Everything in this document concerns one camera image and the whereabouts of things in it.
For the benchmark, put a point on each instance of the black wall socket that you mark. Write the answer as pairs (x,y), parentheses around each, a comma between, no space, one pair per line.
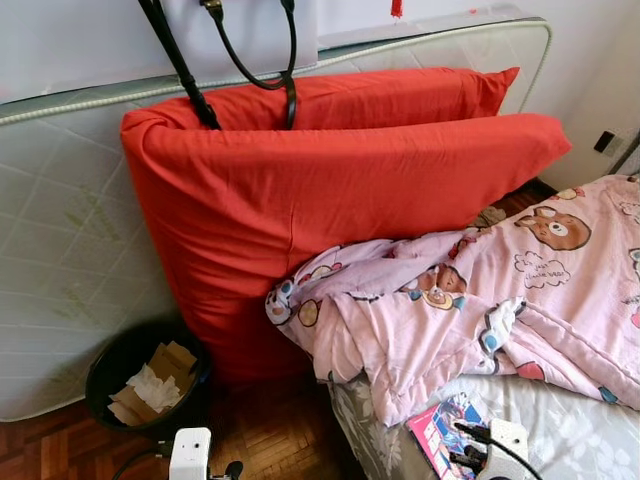
(605,142)

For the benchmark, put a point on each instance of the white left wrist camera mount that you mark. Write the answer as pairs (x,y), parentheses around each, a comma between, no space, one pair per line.
(190,455)

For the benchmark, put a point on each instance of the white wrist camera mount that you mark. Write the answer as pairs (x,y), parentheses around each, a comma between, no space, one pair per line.
(510,440)
(190,455)

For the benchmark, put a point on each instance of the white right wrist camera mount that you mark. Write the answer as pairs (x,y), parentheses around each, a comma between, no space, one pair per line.
(510,440)

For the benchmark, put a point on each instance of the brown cardboard piece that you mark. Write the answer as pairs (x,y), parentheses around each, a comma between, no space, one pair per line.
(128,408)
(175,358)

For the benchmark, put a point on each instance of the red covered folded cushion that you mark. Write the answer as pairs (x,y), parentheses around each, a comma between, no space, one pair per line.
(300,190)

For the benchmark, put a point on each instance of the pink cartoon print blanket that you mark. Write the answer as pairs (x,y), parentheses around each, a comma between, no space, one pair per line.
(520,300)

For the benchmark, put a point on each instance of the crumpled white tissue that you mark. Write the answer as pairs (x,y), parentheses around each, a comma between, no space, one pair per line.
(155,388)

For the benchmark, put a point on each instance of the red hanging tassel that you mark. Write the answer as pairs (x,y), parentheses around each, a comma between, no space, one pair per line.
(396,8)

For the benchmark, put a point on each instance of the colourful comic magazine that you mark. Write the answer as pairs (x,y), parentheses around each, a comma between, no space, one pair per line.
(435,440)

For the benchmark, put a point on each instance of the bed with grey floral sheet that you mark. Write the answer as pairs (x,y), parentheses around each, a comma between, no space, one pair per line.
(580,430)

